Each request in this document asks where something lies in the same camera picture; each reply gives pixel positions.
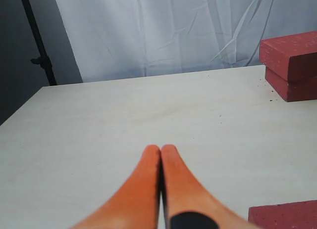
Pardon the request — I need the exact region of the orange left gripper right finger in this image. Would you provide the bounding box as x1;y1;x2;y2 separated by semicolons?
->
161;144;257;229

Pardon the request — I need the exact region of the red brick under stack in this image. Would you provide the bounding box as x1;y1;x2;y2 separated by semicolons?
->
265;67;317;102

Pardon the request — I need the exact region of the red brick top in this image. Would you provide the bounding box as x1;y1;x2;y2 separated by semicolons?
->
259;31;317;81

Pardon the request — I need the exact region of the white backdrop curtain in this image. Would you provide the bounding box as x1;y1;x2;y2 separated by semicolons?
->
56;0;317;82

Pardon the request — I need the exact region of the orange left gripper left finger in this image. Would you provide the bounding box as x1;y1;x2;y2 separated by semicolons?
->
72;145;160;229

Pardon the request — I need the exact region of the red brick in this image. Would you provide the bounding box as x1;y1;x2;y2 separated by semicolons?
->
259;31;317;81
265;67;317;102

